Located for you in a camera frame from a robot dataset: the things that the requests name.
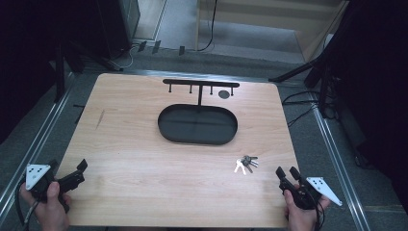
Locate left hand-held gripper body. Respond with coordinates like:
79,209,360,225
25,163,87,214

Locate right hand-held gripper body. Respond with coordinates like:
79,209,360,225
278,176,344,212

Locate person's right hand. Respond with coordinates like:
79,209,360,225
283,189,332,231

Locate person's left hand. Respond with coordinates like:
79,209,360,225
18,180,72,231

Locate bunch of keys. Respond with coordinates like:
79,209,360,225
233,155,260,176

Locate black metal stand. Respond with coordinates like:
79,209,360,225
47,38,125,104
268,54,341,120

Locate black key holder with tray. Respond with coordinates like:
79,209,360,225
157,78,242,146

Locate black cabinet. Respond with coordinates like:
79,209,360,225
95,0,141,60

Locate metal floor rail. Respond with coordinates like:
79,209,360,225
308,92,373,231
0,72,77,222

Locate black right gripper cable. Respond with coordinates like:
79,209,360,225
315,195,326,231

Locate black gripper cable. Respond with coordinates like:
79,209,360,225
14,178,40,231
315,195,326,231

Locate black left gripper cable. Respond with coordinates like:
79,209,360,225
14,178,40,231

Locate black floor cables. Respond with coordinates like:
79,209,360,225
280,90,339,128

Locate white floor cable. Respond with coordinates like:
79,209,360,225
113,44,136,70

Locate hanging black cable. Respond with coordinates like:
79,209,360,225
196,0,219,53

